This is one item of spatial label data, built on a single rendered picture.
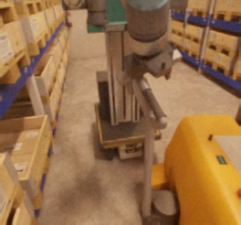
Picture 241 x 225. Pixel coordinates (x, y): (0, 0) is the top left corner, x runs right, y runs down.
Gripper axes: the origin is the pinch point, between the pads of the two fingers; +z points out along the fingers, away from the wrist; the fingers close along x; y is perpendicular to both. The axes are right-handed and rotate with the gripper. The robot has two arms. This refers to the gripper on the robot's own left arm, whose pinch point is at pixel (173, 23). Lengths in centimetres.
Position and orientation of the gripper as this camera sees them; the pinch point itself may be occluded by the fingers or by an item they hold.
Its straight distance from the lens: 125.8
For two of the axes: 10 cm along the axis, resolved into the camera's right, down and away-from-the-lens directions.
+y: 0.5, 1.1, -9.9
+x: 10.0, 0.6, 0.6
